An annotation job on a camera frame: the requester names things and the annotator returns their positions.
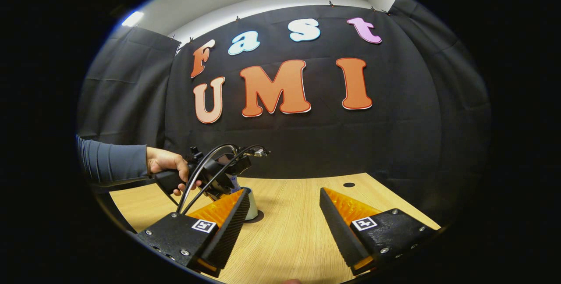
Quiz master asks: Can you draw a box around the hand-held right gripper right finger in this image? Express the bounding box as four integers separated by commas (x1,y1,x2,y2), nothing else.
319,187,441,276

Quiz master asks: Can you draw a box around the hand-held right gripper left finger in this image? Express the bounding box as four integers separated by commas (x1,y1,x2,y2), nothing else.
135,189,251,278

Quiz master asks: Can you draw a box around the pale green cup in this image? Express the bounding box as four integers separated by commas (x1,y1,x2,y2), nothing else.
239,187,259,222

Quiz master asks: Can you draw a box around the wooden desktop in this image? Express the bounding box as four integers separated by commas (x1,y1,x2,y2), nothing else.
109,173,441,284

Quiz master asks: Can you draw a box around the black backdrop cloth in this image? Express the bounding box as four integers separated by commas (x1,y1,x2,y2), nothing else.
77,0,491,227

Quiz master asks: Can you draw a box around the ceiling light panel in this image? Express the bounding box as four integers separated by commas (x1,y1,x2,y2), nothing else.
121,11,144,27

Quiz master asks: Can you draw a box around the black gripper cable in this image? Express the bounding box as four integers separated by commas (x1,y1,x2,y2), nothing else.
177,144,239,213
181,145,266,214

